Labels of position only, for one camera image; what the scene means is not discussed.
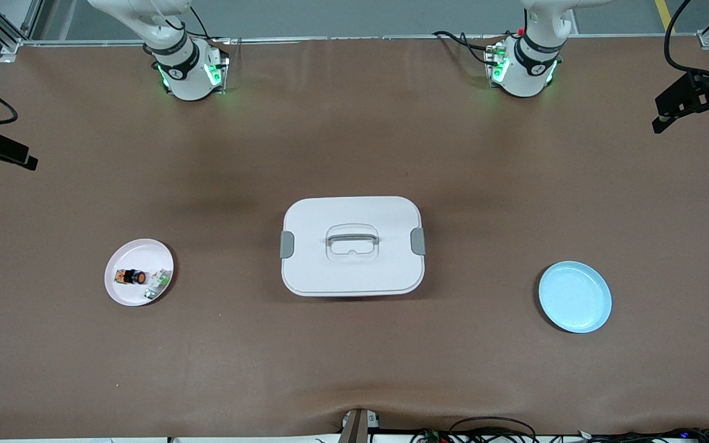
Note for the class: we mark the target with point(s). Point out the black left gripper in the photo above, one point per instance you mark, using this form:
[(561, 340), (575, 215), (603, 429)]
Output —
[(701, 90)]

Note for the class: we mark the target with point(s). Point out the light blue plate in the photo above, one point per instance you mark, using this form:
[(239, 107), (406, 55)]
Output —
[(576, 298)]

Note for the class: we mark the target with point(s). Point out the white lidded storage box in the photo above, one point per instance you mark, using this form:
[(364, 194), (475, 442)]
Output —
[(354, 274)]

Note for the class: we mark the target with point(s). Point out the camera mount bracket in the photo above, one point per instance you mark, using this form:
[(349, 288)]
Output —
[(357, 427)]

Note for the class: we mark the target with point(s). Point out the pink plate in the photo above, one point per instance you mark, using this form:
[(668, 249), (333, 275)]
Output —
[(133, 255)]

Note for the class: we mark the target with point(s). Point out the small green switch part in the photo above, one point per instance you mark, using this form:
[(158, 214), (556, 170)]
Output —
[(157, 283)]

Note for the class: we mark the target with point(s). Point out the brown table mat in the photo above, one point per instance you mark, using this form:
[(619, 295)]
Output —
[(354, 369)]

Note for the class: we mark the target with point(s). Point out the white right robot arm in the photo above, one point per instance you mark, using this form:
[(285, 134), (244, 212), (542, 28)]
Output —
[(185, 74)]

